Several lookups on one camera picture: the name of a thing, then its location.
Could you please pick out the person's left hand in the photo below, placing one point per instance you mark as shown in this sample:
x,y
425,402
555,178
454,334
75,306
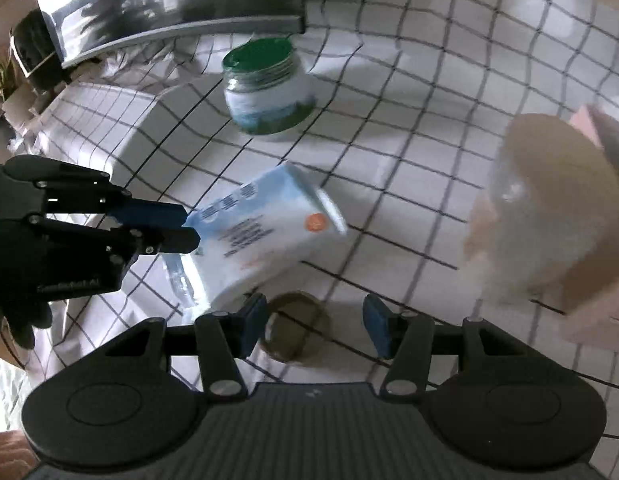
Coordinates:
x,y
24,322

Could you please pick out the brown tape roll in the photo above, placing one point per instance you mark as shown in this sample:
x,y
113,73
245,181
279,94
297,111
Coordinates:
x,y
289,356

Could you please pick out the light blue wet wipes packet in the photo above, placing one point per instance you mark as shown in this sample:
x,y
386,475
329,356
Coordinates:
x,y
259,230

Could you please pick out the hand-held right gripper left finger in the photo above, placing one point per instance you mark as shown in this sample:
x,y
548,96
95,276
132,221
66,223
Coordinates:
x,y
252,320

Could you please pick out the clear plastic container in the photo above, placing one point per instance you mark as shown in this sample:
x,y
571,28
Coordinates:
x,y
549,210

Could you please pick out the green potted plant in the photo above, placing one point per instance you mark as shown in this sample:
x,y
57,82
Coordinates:
x,y
2,75

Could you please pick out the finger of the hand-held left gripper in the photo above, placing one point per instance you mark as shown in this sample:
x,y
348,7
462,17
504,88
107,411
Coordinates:
x,y
164,242
149,212

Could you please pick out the dark screen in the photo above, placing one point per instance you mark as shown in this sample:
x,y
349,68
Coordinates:
x,y
37,45

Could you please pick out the green-lidded glass jar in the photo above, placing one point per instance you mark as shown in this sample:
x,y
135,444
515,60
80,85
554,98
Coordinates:
x,y
267,95

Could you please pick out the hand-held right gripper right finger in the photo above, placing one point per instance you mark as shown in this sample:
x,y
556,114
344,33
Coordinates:
x,y
377,325

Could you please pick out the pink box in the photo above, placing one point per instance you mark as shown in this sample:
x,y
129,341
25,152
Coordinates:
x,y
592,120

